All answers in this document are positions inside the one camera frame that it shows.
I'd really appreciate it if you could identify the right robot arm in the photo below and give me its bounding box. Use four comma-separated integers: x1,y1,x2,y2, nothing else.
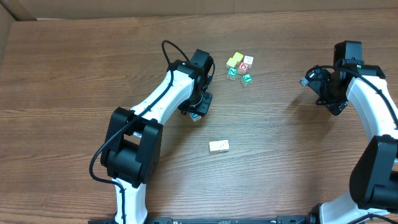
300,40,397,224

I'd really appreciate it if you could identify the green Z block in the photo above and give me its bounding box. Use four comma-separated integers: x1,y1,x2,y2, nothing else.
226,67,238,80

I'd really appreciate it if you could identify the red picture block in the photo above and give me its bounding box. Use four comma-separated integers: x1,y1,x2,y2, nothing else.
238,62,249,75

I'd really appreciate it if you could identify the blue picture block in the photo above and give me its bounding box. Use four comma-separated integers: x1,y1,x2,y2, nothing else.
190,113,201,122

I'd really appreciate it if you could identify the white letter block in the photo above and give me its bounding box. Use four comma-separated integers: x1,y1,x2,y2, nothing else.
243,55,254,68

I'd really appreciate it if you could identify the green picture block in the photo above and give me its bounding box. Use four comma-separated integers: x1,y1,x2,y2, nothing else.
241,73,253,87

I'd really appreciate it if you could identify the tan yellow letter block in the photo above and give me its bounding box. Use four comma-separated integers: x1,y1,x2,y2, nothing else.
209,141,220,153

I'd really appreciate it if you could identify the yellow block front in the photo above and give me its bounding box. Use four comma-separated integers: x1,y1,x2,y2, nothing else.
226,58,238,69

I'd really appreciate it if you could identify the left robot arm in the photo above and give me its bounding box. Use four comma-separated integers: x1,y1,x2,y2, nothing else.
100,50,214,223

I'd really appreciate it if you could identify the yellow block rear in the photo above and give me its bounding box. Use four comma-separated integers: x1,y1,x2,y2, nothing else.
233,52,244,63

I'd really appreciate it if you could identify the white drawing block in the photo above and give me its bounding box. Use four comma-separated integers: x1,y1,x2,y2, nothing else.
218,140,229,152

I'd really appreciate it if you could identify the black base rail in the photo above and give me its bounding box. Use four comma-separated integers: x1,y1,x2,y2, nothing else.
87,216,315,224

